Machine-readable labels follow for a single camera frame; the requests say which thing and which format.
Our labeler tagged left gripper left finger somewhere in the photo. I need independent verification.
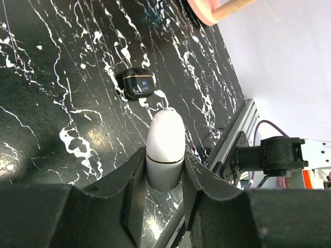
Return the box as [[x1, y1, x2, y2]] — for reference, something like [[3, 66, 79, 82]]
[[1, 147, 146, 247]]

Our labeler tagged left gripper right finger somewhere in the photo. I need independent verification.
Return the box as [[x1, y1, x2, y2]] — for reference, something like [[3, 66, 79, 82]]
[[182, 149, 330, 247]]

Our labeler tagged white earbud case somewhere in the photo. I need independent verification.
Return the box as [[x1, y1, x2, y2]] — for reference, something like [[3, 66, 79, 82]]
[[145, 110, 186, 192]]

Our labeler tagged black earbud charging case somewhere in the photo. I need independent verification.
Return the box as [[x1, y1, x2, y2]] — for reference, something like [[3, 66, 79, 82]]
[[123, 67, 155, 99]]

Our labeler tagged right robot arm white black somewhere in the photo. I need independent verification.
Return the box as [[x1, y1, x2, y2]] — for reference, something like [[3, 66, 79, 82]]
[[216, 132, 330, 188]]

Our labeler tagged black marble mat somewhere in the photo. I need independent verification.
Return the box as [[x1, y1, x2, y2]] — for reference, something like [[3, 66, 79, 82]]
[[1, 1, 244, 188]]

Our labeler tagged pink three tier shelf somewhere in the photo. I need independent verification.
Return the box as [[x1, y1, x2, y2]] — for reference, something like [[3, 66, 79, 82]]
[[187, 0, 254, 26]]

